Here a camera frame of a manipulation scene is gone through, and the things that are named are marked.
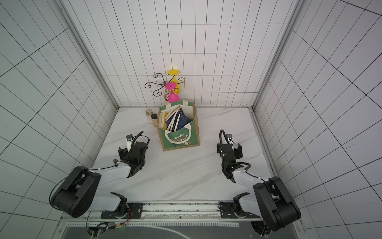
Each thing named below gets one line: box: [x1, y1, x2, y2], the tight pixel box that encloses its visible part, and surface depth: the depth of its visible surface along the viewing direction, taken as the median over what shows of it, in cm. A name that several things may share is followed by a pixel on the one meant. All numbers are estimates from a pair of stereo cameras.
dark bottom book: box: [165, 110, 180, 126], surface depth 90 cm
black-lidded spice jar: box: [151, 113, 158, 127], surface depth 105 cm
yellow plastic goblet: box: [167, 69, 181, 95], surface depth 97 cm
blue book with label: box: [176, 113, 193, 131], surface depth 87 cm
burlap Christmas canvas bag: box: [156, 100, 200, 152], surface depth 94 cm
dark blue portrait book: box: [165, 112, 177, 129], surface depth 90 cm
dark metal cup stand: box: [144, 72, 186, 102], surface depth 91 cm
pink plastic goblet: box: [164, 81, 181, 104], surface depth 96 cm
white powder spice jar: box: [145, 108, 154, 124], surface depth 106 cm
